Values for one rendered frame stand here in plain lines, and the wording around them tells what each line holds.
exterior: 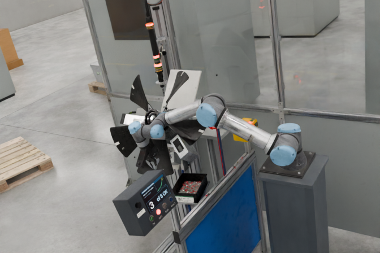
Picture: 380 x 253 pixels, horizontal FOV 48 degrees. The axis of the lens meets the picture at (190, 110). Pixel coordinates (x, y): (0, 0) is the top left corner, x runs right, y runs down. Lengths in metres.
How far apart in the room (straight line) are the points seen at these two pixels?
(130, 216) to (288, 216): 0.91
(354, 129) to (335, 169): 0.35
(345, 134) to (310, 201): 0.81
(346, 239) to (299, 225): 1.08
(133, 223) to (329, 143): 1.62
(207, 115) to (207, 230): 0.75
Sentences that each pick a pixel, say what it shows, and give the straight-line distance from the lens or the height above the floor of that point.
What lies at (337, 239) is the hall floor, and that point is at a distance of 3.48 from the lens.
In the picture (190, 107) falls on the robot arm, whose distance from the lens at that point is 2.37.
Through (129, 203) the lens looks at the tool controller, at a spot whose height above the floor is 1.24.
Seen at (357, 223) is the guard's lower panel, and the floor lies 0.13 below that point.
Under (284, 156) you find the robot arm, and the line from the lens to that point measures 2.15.
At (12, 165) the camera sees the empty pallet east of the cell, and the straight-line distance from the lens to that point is 5.34.
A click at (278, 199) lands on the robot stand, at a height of 0.87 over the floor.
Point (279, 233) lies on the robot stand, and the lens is 2.55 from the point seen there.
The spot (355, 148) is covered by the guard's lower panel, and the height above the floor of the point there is 0.76.
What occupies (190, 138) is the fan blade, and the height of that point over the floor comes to 1.14.
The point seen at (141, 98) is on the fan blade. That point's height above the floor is 1.29.
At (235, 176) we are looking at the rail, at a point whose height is 0.82.
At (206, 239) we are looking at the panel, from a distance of 2.59.
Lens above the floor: 2.27
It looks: 23 degrees down
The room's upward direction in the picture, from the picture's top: 10 degrees counter-clockwise
